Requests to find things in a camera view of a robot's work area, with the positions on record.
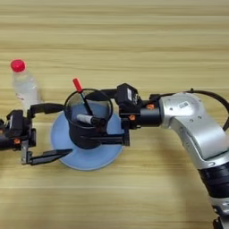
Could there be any blue round plate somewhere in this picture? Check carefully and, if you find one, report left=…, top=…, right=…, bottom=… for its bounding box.
left=49, top=102, right=124, bottom=172

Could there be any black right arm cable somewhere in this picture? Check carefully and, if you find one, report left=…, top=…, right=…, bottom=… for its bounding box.
left=148, top=88, right=229, bottom=132

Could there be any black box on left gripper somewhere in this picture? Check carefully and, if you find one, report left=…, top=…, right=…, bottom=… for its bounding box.
left=4, top=109, right=30, bottom=139

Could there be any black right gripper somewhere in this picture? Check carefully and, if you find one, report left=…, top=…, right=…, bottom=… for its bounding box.
left=80, top=88, right=164, bottom=147

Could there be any clear plastic bottle red cap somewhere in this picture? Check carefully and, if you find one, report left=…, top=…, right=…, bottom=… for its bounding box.
left=10, top=58, right=43, bottom=113

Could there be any black mesh pen cup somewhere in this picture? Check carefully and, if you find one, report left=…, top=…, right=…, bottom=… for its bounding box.
left=63, top=88, right=115, bottom=150

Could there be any black pen with red cap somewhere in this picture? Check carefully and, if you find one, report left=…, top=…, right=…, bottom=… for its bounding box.
left=72, top=78, right=94, bottom=116

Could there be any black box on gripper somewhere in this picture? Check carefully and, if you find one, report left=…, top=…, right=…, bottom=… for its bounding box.
left=114, top=83, right=141, bottom=114
left=4, top=109, right=30, bottom=139

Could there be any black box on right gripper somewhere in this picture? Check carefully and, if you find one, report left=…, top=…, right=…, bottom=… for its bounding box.
left=114, top=83, right=141, bottom=114

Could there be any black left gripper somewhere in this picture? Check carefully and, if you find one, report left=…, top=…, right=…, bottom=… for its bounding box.
left=0, top=102, right=73, bottom=166

